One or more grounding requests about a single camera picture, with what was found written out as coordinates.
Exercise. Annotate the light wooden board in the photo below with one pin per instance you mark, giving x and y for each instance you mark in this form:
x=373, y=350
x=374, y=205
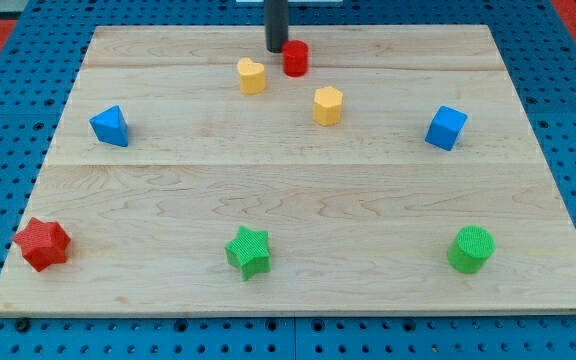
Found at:
x=360, y=214

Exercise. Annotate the red star block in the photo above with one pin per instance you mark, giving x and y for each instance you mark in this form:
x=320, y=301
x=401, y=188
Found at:
x=42, y=244

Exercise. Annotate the yellow heart block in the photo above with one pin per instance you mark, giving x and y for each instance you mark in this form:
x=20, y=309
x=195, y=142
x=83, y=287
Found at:
x=252, y=76

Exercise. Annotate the yellow hexagon block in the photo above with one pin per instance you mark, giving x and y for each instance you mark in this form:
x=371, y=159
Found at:
x=327, y=106

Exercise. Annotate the blue cube block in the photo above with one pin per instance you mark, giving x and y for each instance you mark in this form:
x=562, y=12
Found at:
x=445, y=128

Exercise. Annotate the blue triangle block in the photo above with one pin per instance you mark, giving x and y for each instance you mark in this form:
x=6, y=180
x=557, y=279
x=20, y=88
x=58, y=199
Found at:
x=110, y=127

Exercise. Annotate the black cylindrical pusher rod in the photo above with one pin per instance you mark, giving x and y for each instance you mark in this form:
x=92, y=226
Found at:
x=276, y=24

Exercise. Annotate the green star block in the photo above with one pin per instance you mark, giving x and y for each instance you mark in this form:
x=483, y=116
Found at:
x=249, y=252

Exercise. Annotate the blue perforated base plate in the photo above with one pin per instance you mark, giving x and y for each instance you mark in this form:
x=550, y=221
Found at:
x=39, y=63

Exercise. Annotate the red cylinder block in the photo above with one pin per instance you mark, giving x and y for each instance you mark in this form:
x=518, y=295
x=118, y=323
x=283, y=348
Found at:
x=295, y=58

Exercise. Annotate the green cylinder block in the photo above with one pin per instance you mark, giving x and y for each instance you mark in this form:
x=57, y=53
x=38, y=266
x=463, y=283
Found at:
x=472, y=247

